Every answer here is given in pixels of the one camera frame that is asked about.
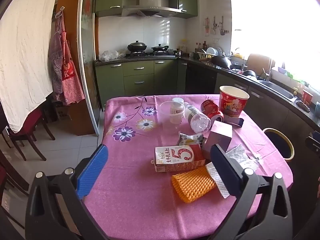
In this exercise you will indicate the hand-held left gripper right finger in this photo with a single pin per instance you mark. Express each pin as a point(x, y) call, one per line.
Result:
point(225, 170)

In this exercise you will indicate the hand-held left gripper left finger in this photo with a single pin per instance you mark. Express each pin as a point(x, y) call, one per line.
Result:
point(92, 170)

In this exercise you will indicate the clear plastic packaging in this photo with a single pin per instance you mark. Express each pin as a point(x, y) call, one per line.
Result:
point(237, 155)

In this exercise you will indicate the pink cardboard box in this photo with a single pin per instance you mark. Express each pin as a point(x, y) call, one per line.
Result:
point(220, 137)

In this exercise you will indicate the orange foam net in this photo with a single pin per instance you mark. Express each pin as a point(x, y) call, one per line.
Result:
point(192, 185)

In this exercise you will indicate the yellow-rimmed blue trash bin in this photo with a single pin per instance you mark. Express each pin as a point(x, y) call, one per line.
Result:
point(277, 142)

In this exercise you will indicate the white snack wrapper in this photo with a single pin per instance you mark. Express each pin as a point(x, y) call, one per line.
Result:
point(187, 138)

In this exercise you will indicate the red and white milk carton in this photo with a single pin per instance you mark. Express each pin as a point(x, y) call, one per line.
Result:
point(175, 157)

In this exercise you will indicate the clear plastic water bottle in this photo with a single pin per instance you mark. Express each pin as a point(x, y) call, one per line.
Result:
point(198, 122)

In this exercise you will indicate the red paper bucket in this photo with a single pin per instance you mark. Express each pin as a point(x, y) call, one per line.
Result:
point(232, 107)

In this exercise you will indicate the red soda can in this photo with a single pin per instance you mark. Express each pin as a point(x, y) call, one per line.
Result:
point(208, 107)

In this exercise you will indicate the clear plastic cup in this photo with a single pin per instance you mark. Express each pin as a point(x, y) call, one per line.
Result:
point(166, 122)

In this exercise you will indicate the small white plastic bottle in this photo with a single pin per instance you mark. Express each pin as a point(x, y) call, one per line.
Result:
point(178, 100)

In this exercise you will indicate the pink floral tablecloth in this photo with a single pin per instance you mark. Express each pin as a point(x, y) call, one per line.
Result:
point(130, 180)

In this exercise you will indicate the red paper cup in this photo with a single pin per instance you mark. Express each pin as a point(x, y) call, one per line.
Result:
point(307, 97)

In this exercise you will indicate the soap pump bottle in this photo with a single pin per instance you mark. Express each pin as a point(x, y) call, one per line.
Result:
point(295, 92)

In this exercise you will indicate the steel sink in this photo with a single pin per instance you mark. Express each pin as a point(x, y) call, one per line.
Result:
point(277, 90)

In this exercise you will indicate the purple bowl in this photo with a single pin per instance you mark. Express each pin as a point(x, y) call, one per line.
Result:
point(281, 70)

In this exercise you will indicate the wooden chair with red seat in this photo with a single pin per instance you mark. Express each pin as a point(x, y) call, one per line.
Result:
point(27, 122)

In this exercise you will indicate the dark wooden chair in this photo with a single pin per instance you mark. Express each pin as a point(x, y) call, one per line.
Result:
point(10, 180)

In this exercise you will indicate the steel faucet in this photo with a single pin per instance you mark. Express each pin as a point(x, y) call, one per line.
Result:
point(268, 72)

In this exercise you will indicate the red checked apron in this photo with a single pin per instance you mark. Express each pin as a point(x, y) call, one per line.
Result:
point(71, 80)

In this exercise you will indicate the black pot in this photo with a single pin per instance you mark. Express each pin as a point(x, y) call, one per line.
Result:
point(249, 73)

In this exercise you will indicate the wooden cutting board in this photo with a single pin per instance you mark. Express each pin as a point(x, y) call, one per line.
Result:
point(257, 62)

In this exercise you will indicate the large black wok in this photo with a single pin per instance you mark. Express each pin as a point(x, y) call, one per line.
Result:
point(222, 62)

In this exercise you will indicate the purple checked apron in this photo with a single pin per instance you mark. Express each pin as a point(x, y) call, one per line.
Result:
point(56, 62)

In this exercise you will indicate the dish rack with dishes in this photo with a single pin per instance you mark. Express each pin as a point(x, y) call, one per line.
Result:
point(211, 52)

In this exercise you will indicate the condiment bottles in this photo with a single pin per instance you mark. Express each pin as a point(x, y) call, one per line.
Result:
point(201, 47)

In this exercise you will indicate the small steel pot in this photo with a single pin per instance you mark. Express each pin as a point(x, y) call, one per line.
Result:
point(179, 53)

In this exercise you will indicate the frosted glass sliding door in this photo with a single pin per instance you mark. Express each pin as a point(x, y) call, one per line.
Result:
point(87, 42)

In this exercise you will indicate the gas stove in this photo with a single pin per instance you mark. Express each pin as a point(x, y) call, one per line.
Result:
point(150, 54)

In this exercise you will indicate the black wok with lid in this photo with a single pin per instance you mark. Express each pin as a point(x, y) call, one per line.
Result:
point(136, 47)

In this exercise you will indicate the white hanging sheet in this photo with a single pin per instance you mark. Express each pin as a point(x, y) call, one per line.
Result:
point(22, 55)

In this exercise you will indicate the black pan with lid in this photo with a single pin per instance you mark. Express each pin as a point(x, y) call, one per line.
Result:
point(159, 48)

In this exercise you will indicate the hanging spatula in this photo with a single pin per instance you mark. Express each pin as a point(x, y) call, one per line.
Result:
point(214, 27)

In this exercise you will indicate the pink hanging utensil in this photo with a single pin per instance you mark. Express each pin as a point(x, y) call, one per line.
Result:
point(206, 27)

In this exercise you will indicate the steel range hood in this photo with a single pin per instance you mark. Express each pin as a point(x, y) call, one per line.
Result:
point(150, 7)

